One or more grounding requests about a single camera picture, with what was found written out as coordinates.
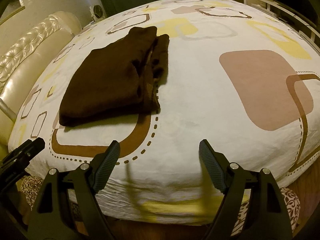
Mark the brown plaid sweater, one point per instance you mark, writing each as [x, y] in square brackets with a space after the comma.
[105, 80]

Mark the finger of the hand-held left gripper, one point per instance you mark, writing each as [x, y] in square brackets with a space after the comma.
[27, 151]

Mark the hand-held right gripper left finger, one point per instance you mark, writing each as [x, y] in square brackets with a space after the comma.
[107, 165]

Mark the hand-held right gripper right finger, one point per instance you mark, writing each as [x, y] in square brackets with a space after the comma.
[212, 167]

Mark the white patterned bedsheet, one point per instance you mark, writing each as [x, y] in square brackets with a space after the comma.
[200, 92]

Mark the cream leather headboard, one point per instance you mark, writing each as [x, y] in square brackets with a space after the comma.
[30, 55]

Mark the silver metal pole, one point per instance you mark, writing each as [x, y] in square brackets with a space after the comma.
[6, 108]

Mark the brown patterned rug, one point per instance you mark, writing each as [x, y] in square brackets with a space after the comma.
[291, 202]

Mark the small round bedside mirror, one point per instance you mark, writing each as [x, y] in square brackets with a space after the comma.
[98, 12]

